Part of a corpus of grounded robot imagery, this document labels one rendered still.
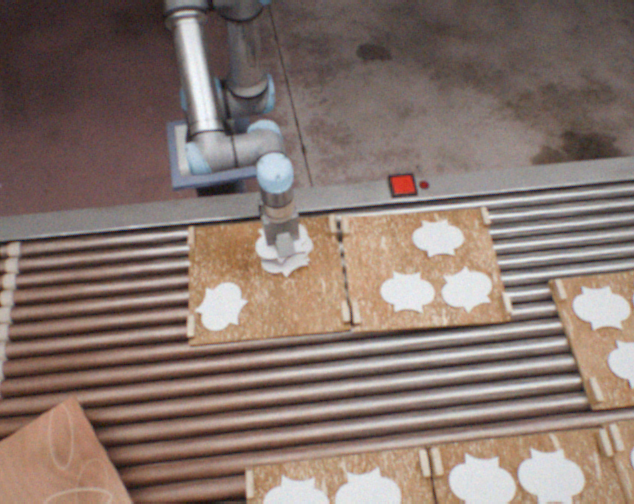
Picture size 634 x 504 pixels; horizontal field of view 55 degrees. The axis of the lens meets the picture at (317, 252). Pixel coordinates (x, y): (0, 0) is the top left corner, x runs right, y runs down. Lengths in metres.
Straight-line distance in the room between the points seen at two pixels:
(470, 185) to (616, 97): 1.92
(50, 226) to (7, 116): 1.78
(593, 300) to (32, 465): 1.39
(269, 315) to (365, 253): 0.31
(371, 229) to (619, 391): 0.74
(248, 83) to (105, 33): 2.21
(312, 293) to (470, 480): 0.59
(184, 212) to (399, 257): 0.63
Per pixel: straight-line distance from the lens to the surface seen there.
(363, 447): 1.50
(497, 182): 1.91
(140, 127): 3.32
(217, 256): 1.69
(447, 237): 1.72
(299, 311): 1.59
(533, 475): 1.54
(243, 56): 1.67
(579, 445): 1.60
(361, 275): 1.64
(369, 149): 3.11
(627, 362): 1.71
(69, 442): 1.47
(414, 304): 1.61
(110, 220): 1.85
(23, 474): 1.49
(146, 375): 1.61
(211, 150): 1.39
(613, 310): 1.76
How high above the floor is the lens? 2.38
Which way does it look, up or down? 60 degrees down
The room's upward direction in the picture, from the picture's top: straight up
